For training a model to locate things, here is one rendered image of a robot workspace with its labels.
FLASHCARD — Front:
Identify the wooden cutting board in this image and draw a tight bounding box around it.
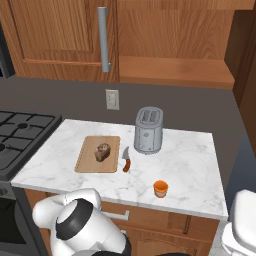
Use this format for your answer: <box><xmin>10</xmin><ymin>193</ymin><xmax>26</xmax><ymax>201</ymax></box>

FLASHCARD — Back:
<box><xmin>73</xmin><ymin>135</ymin><xmax>122</xmax><ymax>174</ymax></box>

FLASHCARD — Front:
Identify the grey metal toaster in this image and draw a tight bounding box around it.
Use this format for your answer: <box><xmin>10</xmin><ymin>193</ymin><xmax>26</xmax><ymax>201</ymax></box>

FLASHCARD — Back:
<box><xmin>133</xmin><ymin>106</ymin><xmax>165</xmax><ymax>155</ymax></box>

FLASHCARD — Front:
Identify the dark base cabinet handle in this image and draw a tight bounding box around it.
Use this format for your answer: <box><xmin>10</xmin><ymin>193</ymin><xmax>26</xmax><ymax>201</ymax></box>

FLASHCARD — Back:
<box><xmin>182</xmin><ymin>214</ymin><xmax>193</xmax><ymax>236</ymax></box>

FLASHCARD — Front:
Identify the open wooden wall cabinet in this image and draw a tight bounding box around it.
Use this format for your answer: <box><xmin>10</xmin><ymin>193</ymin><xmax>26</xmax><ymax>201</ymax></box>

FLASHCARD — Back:
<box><xmin>116</xmin><ymin>0</ymin><xmax>256</xmax><ymax>91</ymax></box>

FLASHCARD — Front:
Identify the wooden wall cabinet door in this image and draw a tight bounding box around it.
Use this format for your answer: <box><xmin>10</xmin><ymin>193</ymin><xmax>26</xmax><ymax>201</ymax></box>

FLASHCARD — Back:
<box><xmin>0</xmin><ymin>0</ymin><xmax>119</xmax><ymax>84</ymax></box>

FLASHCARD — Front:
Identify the grey drawer handle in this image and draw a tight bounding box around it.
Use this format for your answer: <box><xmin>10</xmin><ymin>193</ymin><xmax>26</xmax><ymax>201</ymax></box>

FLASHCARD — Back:
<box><xmin>101</xmin><ymin>209</ymin><xmax>131</xmax><ymax>222</ymax></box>

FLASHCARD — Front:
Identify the grey bar cabinet handle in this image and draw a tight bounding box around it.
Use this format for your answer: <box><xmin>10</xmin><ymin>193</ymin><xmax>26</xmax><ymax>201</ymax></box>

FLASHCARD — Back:
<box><xmin>96</xmin><ymin>6</ymin><xmax>112</xmax><ymax>74</ymax></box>

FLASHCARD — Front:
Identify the black gas hob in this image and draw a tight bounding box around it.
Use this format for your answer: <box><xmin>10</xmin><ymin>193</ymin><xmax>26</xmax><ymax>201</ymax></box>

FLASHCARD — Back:
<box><xmin>0</xmin><ymin>110</ymin><xmax>64</xmax><ymax>183</ymax></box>

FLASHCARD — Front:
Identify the black oven front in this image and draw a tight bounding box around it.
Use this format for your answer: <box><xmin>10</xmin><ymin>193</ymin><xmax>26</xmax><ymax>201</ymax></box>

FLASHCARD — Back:
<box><xmin>0</xmin><ymin>179</ymin><xmax>51</xmax><ymax>256</ymax></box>

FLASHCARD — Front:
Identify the knife with brown handle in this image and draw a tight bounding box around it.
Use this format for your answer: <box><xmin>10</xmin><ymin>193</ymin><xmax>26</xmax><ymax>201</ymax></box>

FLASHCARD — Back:
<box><xmin>121</xmin><ymin>145</ymin><xmax>133</xmax><ymax>174</ymax></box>

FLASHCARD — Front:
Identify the open dark wooden cabinet door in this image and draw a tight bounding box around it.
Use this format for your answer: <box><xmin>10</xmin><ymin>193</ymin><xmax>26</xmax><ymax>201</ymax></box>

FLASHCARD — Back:
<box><xmin>223</xmin><ymin>9</ymin><xmax>256</xmax><ymax>158</ymax></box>

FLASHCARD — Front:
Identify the orange jam jar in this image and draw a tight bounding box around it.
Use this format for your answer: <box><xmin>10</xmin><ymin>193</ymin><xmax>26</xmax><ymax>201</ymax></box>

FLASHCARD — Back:
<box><xmin>152</xmin><ymin>179</ymin><xmax>169</xmax><ymax>199</ymax></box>

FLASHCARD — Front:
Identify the wooden drawer front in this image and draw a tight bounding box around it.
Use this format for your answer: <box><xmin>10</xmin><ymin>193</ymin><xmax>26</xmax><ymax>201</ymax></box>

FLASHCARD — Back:
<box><xmin>98</xmin><ymin>199</ymin><xmax>170</xmax><ymax>232</ymax></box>

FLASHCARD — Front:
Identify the white wall outlet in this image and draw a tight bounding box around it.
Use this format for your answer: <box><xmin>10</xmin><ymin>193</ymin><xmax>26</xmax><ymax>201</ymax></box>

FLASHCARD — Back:
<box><xmin>105</xmin><ymin>88</ymin><xmax>121</xmax><ymax>111</ymax></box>

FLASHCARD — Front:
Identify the dark grey microwave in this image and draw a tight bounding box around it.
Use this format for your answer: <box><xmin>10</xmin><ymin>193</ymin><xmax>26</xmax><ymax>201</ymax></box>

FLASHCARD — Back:
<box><xmin>0</xmin><ymin>20</ymin><xmax>17</xmax><ymax>80</ymax></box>

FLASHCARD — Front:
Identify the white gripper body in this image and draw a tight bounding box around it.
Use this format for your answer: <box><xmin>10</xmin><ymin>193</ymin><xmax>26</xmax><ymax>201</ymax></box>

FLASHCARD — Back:
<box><xmin>229</xmin><ymin>189</ymin><xmax>256</xmax><ymax>249</ymax></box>

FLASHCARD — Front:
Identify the brown bread piece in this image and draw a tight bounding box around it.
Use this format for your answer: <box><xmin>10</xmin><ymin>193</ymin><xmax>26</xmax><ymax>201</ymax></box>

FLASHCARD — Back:
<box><xmin>93</xmin><ymin>142</ymin><xmax>113</xmax><ymax>163</ymax></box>

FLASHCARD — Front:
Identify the wooden base cabinet door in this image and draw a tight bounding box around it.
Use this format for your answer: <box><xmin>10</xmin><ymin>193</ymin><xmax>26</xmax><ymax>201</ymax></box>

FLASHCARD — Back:
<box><xmin>166</xmin><ymin>209</ymin><xmax>222</xmax><ymax>256</ymax></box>

